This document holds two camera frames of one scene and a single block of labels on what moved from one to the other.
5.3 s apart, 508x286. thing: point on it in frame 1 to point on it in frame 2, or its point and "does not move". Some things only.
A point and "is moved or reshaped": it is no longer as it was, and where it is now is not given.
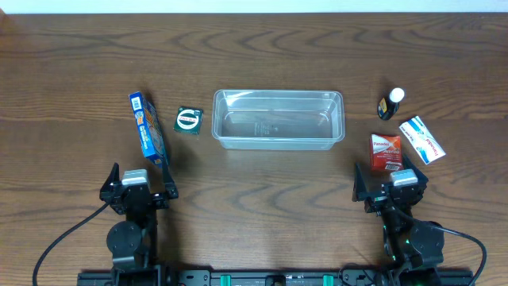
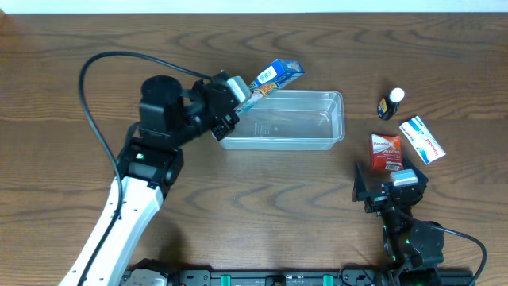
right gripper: x=395 y=196 does not move
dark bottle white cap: x=388 y=106 does not move
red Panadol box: x=386 y=152 does not move
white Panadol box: x=422 y=140 does not move
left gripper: x=129 y=195 to x=224 y=105
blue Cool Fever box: x=149 y=129 is moved or reshaped
